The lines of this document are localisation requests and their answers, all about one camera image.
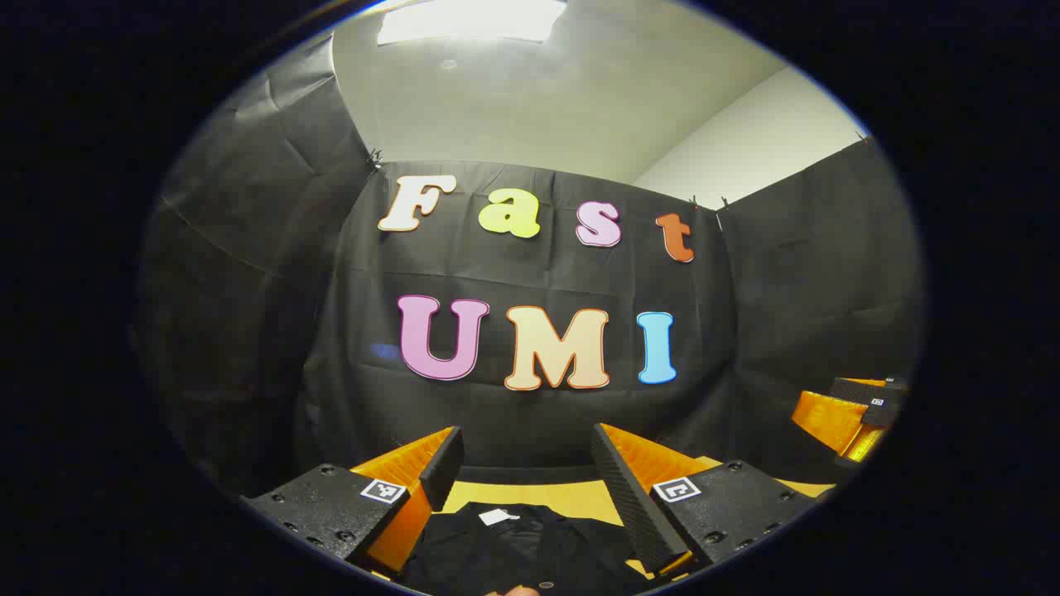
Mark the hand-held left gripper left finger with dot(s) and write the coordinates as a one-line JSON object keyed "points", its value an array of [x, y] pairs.
{"points": [[443, 468]]}

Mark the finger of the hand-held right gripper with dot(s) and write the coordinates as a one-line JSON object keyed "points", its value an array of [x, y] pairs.
{"points": [[861, 389]]}

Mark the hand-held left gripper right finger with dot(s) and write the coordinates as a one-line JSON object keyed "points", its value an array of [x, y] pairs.
{"points": [[629, 497]]}

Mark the black button-up garment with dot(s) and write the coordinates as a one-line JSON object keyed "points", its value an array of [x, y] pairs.
{"points": [[530, 550]]}

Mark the black backdrop cloth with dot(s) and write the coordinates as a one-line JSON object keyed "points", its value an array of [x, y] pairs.
{"points": [[538, 273]]}

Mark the ceiling light panel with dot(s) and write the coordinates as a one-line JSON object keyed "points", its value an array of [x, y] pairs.
{"points": [[472, 21]]}

